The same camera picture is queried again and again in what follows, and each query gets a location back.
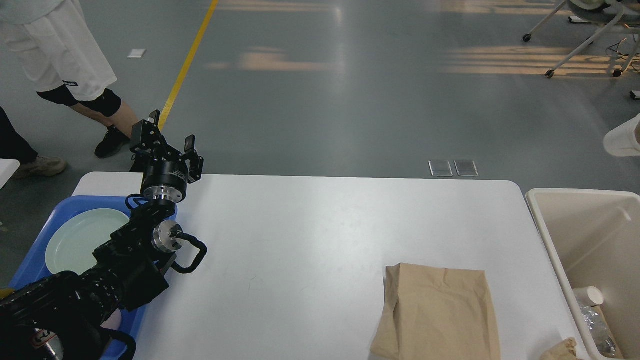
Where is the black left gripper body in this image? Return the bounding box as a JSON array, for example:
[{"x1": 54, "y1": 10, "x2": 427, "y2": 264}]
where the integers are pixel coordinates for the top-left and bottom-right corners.
[{"x1": 141, "y1": 156, "x2": 188, "y2": 204}]

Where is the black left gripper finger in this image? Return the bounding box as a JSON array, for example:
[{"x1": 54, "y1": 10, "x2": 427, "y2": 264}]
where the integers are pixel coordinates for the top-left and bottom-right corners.
[
  {"x1": 129, "y1": 110, "x2": 173, "y2": 161},
  {"x1": 182, "y1": 135, "x2": 204, "y2": 183}
]

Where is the green plate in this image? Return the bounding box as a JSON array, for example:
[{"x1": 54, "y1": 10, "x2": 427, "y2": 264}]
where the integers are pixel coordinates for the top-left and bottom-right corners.
[{"x1": 45, "y1": 208, "x2": 130, "y2": 275}]

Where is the pink mug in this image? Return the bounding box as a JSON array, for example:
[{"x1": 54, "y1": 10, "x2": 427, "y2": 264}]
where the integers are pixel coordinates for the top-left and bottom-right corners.
[{"x1": 100, "y1": 309, "x2": 122, "y2": 331}]

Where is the dark teal mug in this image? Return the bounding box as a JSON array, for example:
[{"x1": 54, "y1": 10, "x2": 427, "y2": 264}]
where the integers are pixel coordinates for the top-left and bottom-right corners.
[{"x1": 0, "y1": 287, "x2": 16, "y2": 300}]

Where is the brown paper bag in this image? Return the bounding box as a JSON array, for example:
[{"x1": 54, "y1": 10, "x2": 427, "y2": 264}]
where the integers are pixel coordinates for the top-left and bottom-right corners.
[{"x1": 370, "y1": 263, "x2": 502, "y2": 360}]

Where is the brown paper scrap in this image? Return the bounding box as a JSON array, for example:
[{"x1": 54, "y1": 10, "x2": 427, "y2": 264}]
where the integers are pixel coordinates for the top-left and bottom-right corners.
[{"x1": 539, "y1": 337, "x2": 579, "y2": 360}]

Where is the white paper cup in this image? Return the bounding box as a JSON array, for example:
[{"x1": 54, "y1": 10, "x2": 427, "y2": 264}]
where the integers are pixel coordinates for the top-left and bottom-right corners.
[{"x1": 603, "y1": 114, "x2": 640, "y2": 157}]

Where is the clear plastic wrapper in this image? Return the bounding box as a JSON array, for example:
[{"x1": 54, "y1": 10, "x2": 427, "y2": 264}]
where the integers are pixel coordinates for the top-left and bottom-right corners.
[{"x1": 577, "y1": 301, "x2": 621, "y2": 358}]

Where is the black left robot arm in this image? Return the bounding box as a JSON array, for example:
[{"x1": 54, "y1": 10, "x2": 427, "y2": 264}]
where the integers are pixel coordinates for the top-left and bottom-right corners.
[{"x1": 1, "y1": 110, "x2": 208, "y2": 360}]

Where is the person at left edge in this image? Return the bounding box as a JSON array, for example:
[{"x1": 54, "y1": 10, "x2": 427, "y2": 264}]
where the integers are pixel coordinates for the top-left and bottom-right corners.
[{"x1": 0, "y1": 108, "x2": 67, "y2": 179}]

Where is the person in white shirt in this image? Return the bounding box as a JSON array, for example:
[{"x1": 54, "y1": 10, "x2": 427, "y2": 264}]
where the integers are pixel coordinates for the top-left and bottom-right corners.
[{"x1": 1, "y1": 0, "x2": 138, "y2": 158}]

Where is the white side table corner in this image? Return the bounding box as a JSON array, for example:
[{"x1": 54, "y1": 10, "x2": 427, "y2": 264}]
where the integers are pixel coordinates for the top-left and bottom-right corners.
[{"x1": 0, "y1": 158, "x2": 20, "y2": 190}]

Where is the left floor metal plate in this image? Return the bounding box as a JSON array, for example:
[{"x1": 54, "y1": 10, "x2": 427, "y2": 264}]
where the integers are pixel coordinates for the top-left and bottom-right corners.
[{"x1": 429, "y1": 160, "x2": 454, "y2": 178}]

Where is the floor metal plate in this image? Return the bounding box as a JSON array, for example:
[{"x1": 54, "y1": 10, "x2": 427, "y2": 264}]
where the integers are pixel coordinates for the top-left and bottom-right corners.
[
  {"x1": 454, "y1": 160, "x2": 479, "y2": 177},
  {"x1": 429, "y1": 160, "x2": 454, "y2": 178}
]

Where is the right floor metal plate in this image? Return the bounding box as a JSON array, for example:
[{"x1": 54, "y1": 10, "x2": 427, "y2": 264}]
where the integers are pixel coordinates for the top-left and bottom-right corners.
[{"x1": 454, "y1": 160, "x2": 479, "y2": 177}]

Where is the beige plastic bin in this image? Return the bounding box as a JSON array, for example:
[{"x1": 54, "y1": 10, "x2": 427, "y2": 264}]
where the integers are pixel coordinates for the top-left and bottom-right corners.
[{"x1": 526, "y1": 188, "x2": 640, "y2": 360}]

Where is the small paper cup in bin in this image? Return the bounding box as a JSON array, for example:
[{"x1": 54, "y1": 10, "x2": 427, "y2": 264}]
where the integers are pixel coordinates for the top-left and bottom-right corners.
[{"x1": 573, "y1": 285, "x2": 605, "y2": 307}]

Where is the brown cardboard in bin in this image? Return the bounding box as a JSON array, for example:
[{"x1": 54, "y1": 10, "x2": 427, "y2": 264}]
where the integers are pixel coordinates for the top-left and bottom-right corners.
[{"x1": 592, "y1": 305, "x2": 625, "y2": 360}]

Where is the white chair frame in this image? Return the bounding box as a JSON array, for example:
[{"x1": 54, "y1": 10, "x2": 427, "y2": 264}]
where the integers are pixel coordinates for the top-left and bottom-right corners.
[{"x1": 521, "y1": 0, "x2": 640, "y2": 79}]

